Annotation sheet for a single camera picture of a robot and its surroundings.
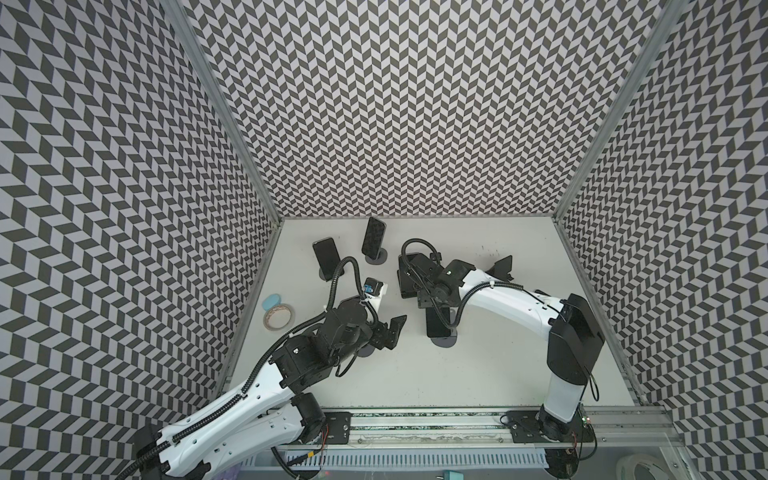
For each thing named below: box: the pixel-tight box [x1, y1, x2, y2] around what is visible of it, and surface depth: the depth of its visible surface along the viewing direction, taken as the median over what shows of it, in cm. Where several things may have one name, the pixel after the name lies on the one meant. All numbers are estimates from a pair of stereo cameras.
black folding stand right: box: [485, 255, 514, 282], surface depth 94 cm
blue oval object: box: [261, 293, 281, 312], surface depth 91 cm
